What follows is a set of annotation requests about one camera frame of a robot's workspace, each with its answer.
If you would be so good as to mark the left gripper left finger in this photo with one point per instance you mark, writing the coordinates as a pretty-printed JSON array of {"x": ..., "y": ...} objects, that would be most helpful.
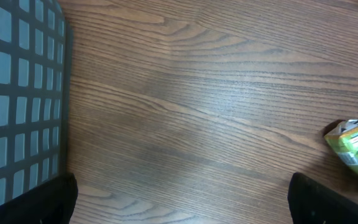
[{"x": 50, "y": 203}]

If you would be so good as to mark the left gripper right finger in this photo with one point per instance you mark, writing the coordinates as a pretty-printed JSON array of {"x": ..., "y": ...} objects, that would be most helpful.
[{"x": 312, "y": 203}]

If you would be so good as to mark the grey plastic shopping basket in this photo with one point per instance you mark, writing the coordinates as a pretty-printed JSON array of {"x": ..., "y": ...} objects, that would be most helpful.
[{"x": 35, "y": 57}]

